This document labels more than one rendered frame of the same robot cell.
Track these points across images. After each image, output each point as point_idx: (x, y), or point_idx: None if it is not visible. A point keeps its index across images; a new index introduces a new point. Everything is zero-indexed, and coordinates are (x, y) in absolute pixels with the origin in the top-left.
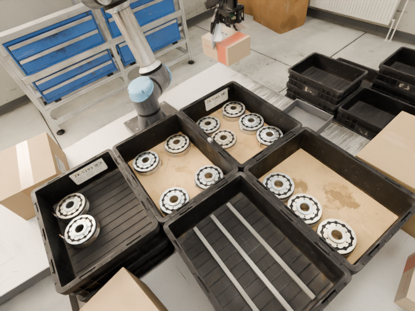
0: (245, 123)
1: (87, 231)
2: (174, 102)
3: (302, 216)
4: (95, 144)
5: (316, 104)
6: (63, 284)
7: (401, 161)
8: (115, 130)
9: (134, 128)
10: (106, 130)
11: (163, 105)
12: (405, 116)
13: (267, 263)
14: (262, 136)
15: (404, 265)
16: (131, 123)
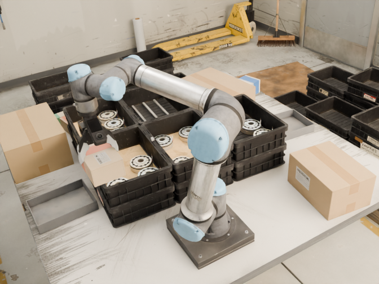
0: None
1: (245, 123)
2: (185, 274)
3: (117, 120)
4: (291, 226)
5: None
6: (243, 97)
7: (46, 127)
8: (269, 241)
9: (237, 222)
10: (283, 243)
11: (198, 252)
12: (7, 148)
13: (145, 115)
14: None
15: None
16: (242, 229)
